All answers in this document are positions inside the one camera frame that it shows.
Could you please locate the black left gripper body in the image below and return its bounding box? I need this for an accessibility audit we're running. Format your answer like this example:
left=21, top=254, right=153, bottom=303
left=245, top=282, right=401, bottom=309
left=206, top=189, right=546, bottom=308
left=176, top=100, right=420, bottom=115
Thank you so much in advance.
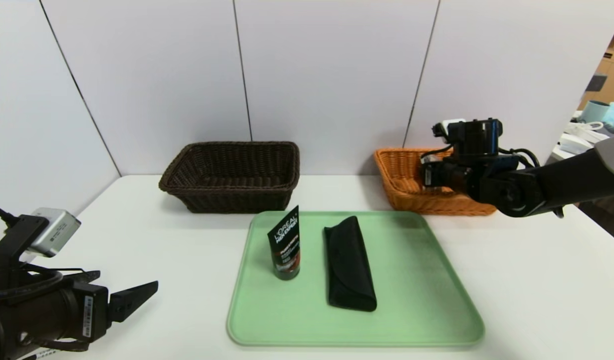
left=0, top=280, right=109, bottom=360

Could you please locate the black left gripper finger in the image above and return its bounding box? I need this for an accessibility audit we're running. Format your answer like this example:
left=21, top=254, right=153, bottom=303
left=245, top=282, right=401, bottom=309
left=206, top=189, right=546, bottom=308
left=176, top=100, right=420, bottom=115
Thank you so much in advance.
left=108, top=280, right=159, bottom=323
left=63, top=270, right=101, bottom=284

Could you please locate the black face cream tube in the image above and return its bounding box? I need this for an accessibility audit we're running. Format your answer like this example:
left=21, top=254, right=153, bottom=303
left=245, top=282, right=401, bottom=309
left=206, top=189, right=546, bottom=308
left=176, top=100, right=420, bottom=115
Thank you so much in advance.
left=267, top=205, right=301, bottom=281

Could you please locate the black leather glasses case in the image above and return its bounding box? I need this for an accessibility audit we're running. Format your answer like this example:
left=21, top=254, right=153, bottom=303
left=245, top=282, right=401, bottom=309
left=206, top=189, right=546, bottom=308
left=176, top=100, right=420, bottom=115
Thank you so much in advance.
left=323, top=215, right=378, bottom=312

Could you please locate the dark brown wicker basket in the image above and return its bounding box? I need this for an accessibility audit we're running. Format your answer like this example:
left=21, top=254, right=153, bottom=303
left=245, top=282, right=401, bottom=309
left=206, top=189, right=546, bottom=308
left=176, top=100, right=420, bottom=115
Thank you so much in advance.
left=159, top=141, right=301, bottom=214

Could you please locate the orange wicker basket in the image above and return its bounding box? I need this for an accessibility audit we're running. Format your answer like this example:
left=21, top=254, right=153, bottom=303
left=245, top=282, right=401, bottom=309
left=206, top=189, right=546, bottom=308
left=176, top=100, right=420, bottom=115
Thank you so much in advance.
left=374, top=148, right=497, bottom=216

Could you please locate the light green plastic tray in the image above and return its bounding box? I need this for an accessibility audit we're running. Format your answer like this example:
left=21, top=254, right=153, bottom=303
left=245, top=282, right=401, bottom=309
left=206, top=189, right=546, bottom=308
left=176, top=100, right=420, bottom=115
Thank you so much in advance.
left=227, top=210, right=485, bottom=347

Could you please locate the white power strip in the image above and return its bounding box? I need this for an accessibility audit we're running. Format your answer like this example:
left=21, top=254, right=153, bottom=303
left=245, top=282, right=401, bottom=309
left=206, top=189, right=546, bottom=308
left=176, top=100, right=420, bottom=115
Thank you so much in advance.
left=558, top=134, right=598, bottom=155

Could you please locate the teal cup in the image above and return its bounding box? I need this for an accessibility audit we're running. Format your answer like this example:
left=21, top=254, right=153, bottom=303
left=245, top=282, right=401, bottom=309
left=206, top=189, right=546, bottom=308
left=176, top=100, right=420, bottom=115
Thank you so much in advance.
left=581, top=100, right=611, bottom=124

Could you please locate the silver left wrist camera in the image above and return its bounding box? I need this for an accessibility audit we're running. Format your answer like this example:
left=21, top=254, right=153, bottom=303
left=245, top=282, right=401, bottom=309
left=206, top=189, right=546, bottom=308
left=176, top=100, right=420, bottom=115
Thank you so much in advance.
left=26, top=208, right=81, bottom=258

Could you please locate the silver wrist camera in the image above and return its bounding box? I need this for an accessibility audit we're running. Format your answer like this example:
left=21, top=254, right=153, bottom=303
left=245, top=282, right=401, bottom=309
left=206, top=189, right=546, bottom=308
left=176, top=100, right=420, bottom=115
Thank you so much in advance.
left=433, top=118, right=466, bottom=139
left=26, top=208, right=81, bottom=258

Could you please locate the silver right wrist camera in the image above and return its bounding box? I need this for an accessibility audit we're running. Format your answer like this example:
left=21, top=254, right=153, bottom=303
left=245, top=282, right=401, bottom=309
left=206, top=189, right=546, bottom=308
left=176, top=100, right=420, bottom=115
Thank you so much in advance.
left=433, top=118, right=466, bottom=139

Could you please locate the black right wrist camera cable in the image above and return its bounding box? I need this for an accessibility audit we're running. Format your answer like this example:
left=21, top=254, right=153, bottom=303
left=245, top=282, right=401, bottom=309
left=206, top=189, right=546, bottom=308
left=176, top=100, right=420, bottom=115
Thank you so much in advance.
left=502, top=147, right=541, bottom=168

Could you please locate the white cord bundle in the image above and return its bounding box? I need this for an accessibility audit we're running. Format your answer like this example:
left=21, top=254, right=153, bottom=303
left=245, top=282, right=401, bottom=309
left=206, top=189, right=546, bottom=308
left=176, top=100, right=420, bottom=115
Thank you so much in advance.
left=564, top=121, right=614, bottom=146

